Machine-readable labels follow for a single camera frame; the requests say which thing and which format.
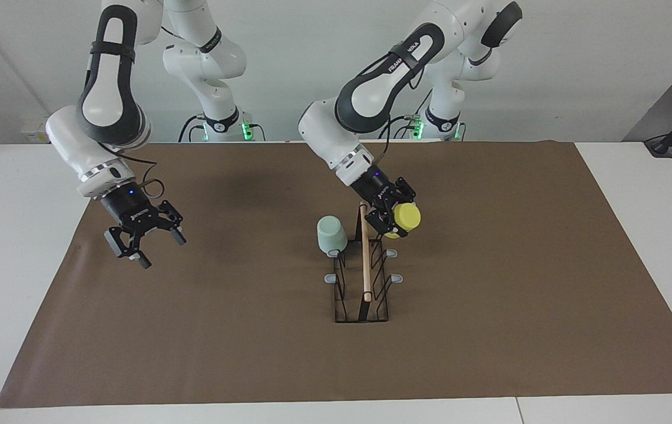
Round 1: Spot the yellow plastic cup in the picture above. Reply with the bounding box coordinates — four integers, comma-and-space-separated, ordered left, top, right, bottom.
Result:
384, 203, 422, 240

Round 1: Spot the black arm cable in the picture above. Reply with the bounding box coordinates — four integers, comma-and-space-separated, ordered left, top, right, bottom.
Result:
95, 141, 165, 202
371, 88, 431, 171

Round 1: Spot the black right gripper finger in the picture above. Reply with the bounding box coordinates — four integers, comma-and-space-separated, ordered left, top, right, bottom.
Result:
156, 200, 187, 245
105, 227, 152, 270

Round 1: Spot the brown paper table mat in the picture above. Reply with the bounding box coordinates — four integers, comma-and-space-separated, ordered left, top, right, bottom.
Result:
0, 140, 672, 408

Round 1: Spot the beige wall socket box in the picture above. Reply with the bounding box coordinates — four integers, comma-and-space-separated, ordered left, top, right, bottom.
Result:
22, 121, 54, 144

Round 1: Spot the black wire cup rack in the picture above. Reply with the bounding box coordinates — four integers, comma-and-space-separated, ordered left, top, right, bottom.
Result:
324, 201, 404, 323

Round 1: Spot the pale green plastic cup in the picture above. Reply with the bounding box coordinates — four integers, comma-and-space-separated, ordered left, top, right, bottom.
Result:
317, 216, 349, 255

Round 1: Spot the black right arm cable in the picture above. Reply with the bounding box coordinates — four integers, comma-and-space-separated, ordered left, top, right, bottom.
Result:
95, 141, 165, 202

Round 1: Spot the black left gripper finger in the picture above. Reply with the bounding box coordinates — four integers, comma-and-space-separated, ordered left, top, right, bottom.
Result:
368, 207, 407, 238
393, 177, 418, 204

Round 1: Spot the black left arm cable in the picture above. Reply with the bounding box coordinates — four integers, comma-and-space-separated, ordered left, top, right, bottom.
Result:
371, 88, 431, 171

